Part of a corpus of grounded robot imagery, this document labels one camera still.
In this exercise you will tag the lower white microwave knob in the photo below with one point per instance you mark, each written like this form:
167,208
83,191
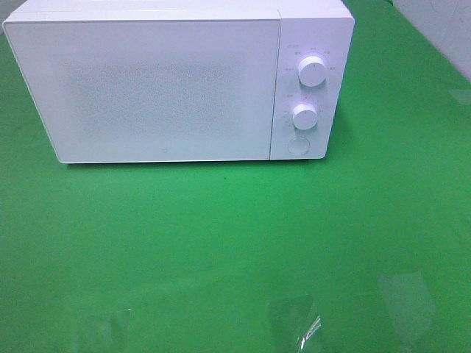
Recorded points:
304,116

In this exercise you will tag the white microwave door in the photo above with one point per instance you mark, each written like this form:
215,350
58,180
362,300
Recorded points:
151,91

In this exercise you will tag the white microwave oven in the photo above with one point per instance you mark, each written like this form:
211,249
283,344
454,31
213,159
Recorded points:
306,27

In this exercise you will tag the upper white microwave knob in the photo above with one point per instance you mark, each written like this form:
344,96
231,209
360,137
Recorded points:
312,70

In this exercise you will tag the white microwave knob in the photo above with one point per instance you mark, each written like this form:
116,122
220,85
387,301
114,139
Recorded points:
304,116
312,70

